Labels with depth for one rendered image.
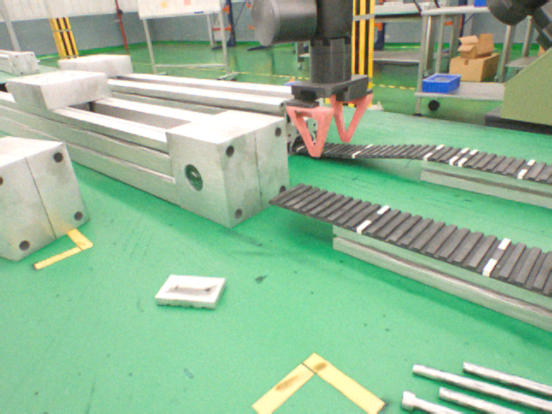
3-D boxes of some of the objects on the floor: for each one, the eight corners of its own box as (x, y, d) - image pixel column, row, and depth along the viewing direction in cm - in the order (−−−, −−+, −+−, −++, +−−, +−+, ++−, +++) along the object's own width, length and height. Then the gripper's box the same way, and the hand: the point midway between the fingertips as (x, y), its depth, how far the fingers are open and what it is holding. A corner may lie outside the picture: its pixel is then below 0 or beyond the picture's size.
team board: (144, 85, 629) (112, -60, 541) (165, 79, 668) (138, -58, 580) (222, 87, 564) (201, -79, 476) (241, 80, 603) (223, -74, 515)
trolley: (546, 117, 324) (579, -24, 278) (539, 137, 285) (577, -24, 239) (418, 109, 379) (429, -11, 334) (398, 123, 340) (407, -10, 295)
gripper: (323, 40, 46) (325, 166, 53) (377, 31, 54) (372, 141, 61) (280, 40, 50) (286, 157, 57) (335, 32, 58) (335, 134, 65)
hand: (330, 143), depth 59 cm, fingers open, 8 cm apart
